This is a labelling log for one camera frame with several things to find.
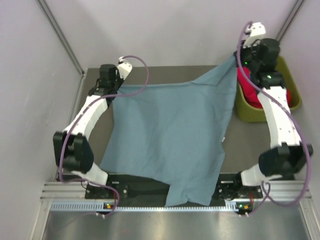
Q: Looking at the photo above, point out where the right aluminium corner post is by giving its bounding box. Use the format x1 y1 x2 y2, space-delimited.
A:
275 0 306 42

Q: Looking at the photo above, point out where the white slotted cable duct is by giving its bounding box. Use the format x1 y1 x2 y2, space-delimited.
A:
51 201 252 213

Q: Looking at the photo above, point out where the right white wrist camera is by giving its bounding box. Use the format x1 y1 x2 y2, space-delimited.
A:
242 22 266 48

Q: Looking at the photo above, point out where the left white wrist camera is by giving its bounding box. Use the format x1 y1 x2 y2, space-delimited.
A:
117 56 133 80

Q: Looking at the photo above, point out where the light blue t shirt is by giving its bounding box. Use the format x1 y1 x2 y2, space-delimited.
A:
99 56 237 207

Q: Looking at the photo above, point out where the olive green plastic bin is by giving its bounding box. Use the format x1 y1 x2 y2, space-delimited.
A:
235 56 302 123

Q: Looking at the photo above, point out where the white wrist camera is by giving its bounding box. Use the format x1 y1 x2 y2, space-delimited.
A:
242 22 266 48
117 56 133 80

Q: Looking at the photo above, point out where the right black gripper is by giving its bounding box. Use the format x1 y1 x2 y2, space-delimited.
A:
233 38 260 73

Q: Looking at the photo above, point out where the pink t shirt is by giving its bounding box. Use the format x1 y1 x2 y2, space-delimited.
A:
237 67 263 109

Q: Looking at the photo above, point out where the left aluminium corner post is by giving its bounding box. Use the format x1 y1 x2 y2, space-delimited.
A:
36 0 85 76

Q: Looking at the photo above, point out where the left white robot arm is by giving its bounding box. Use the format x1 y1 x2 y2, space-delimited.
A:
53 61 132 199

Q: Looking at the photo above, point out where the red t shirt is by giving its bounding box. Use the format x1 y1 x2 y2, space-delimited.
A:
286 89 293 108

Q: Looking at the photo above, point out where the aluminium corner post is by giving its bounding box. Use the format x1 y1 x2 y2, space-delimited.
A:
36 0 85 76
275 0 306 42

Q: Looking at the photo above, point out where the aluminium front rail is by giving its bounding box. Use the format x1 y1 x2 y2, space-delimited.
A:
40 180 304 202

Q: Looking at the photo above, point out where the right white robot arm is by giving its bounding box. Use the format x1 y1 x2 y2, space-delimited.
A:
233 38 313 198

